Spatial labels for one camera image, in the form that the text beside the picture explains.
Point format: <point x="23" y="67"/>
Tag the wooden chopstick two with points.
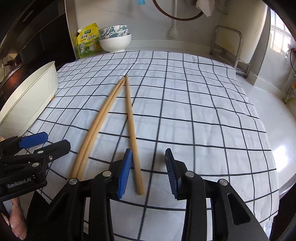
<point x="103" y="150"/>

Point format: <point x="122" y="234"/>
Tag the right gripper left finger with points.
<point x="81" y="209"/>

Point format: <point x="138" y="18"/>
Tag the red cooking pot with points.
<point x="11" y="82"/>

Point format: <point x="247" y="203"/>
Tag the white ceramic bowl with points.
<point x="116" y="44"/>

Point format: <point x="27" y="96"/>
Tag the person's hand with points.
<point x="17" y="219"/>

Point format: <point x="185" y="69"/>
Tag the large white basin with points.
<point x="28" y="101"/>

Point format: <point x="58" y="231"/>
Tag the white wall pipe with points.
<point x="173" y="32"/>

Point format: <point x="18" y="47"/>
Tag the checkered white tablecloth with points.
<point x="189" y="104"/>

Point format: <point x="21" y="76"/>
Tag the wooden chopstick four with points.
<point x="136" y="148"/>

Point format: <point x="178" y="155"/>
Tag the metal rack with board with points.
<point x="227" y="44"/>

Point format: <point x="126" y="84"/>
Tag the yellow green seasoning pouch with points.
<point x="88" y="41"/>

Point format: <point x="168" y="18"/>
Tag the round wooden hoop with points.
<point x="180" y="11"/>

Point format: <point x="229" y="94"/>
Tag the wooden chopstick one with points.
<point x="88" y="143"/>

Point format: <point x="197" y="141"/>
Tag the white hanging cloth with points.
<point x="206" y="6"/>

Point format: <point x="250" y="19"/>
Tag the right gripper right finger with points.
<point x="231" y="217"/>

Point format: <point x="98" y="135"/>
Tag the blue patterned bowl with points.
<point x="116" y="34"/>
<point x="111" y="29"/>

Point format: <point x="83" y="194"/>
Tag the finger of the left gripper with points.
<point x="40" y="158"/>
<point x="23" y="142"/>

